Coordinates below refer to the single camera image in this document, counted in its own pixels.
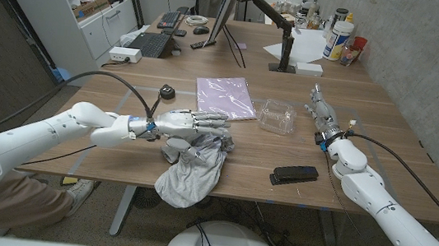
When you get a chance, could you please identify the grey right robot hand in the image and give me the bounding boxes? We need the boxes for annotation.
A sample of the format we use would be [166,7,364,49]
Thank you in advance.
[300,81,349,148]

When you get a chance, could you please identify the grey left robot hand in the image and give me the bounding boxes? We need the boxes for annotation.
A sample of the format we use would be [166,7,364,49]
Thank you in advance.
[147,105,234,167]

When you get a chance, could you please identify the grey shirt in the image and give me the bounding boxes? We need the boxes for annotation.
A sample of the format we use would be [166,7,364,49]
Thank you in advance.
[152,127,236,215]

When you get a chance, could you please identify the clear plastic clamshell container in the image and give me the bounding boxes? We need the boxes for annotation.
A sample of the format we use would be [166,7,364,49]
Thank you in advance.
[256,97,299,137]

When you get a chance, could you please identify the black stapler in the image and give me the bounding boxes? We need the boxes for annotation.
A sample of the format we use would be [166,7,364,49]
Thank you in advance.
[268,161,320,191]

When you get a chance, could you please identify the purple paper pack in plastic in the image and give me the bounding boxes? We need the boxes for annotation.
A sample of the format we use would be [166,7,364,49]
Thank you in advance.
[191,72,262,125]

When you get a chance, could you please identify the small white box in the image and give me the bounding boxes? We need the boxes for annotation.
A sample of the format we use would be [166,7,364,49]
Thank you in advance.
[293,60,325,78]

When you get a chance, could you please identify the clear drinking glass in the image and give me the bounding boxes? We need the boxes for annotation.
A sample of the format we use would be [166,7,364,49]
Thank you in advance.
[338,44,362,68]

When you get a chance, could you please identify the white paper sheet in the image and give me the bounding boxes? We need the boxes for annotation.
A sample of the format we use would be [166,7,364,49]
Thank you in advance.
[261,23,329,66]

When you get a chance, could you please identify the white wipes canister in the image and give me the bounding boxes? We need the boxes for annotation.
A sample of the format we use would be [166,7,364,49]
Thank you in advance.
[321,18,356,64]

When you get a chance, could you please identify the black remote control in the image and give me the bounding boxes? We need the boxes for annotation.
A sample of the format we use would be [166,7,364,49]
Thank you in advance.
[189,37,217,53]

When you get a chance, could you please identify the red cup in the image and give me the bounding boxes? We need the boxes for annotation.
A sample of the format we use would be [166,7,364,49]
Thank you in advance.
[351,35,369,53]

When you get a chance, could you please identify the black keyboard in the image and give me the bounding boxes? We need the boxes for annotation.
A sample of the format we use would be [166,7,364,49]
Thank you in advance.
[156,7,183,32]
[126,28,175,60]

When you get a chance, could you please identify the white power strip box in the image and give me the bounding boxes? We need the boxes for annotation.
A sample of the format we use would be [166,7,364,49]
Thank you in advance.
[107,45,144,65]

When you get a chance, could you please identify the black computer mouse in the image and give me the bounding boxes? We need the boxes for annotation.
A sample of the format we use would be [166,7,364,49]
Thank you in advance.
[191,24,212,37]

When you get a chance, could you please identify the grey metal table leg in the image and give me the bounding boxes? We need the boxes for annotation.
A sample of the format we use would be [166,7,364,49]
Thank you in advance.
[108,183,138,239]
[314,208,345,246]

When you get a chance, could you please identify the white shoe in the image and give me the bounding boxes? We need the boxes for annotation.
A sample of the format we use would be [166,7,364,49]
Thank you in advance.
[64,177,96,210]

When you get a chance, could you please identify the black computer monitor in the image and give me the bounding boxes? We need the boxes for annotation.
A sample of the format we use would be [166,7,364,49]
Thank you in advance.
[205,0,242,52]

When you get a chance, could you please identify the cardboard box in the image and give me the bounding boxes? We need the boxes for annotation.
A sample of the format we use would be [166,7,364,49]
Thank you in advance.
[72,0,110,22]

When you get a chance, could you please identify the white shelf cabinet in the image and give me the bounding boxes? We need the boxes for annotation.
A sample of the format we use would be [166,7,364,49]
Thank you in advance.
[0,0,142,93]

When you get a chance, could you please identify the person's leg in brown trousers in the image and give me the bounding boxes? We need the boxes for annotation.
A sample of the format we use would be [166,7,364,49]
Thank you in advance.
[0,168,78,246]

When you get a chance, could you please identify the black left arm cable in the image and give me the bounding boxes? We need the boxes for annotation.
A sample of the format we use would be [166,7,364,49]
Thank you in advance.
[0,58,159,161]

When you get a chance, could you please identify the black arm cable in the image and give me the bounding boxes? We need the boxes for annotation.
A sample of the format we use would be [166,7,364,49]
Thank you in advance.
[334,130,439,239]
[0,58,159,161]

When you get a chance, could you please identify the coiled white cable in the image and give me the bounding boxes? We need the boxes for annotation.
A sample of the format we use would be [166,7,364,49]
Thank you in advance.
[184,13,210,29]

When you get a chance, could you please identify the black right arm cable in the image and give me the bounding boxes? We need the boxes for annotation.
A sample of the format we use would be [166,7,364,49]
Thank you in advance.
[334,130,439,239]

